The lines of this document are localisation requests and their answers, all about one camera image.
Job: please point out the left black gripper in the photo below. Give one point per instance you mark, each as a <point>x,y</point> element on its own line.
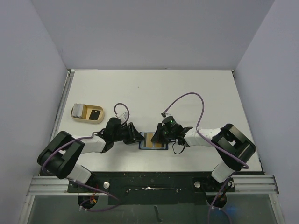
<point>133,136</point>

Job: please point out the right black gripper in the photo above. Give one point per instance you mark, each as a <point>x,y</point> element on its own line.
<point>161,133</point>

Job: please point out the gold credit card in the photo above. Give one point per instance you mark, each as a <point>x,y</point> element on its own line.
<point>159,146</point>
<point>147,143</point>

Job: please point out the blue leather card holder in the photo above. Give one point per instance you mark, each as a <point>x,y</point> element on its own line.
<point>140,147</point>

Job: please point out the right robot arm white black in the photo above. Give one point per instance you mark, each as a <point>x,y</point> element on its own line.
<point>234,148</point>

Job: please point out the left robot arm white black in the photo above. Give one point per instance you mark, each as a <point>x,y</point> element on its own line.
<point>60,156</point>

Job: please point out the black card in tray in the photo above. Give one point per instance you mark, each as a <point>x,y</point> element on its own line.
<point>94,115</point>

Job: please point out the beige oval card tray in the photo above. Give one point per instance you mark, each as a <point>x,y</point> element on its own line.
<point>88,109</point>

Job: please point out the stack of white cards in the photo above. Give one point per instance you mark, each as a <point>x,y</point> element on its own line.
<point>78,111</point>

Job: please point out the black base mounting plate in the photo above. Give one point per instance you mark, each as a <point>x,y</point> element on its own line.
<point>159,188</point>

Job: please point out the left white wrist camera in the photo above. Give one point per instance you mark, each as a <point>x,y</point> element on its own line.
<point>123,116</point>

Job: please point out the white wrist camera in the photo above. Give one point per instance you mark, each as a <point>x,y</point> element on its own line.
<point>165,114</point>
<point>123,116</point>

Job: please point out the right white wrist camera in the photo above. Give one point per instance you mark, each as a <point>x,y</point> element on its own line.
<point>165,114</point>

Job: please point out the aluminium left side rail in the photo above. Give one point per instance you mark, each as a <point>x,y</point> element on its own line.
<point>61,106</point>

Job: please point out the aluminium rail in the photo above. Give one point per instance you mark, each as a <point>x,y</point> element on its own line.
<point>243,184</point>
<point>61,106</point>

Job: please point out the aluminium front rail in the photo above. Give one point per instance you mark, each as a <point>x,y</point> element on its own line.
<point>243,184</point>

